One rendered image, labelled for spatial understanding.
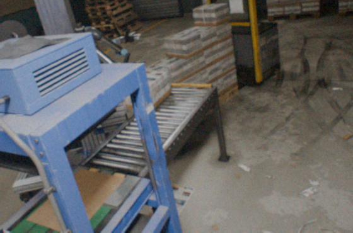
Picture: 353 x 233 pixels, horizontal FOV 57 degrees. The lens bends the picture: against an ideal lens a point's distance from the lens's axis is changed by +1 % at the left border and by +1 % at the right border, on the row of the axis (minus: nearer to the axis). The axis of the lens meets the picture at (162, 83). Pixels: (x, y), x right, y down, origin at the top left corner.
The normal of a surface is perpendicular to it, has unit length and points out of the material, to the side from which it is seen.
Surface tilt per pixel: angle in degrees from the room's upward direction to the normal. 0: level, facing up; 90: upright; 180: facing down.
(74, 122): 90
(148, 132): 90
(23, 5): 90
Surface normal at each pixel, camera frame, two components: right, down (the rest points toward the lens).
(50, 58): 0.86, 0.02
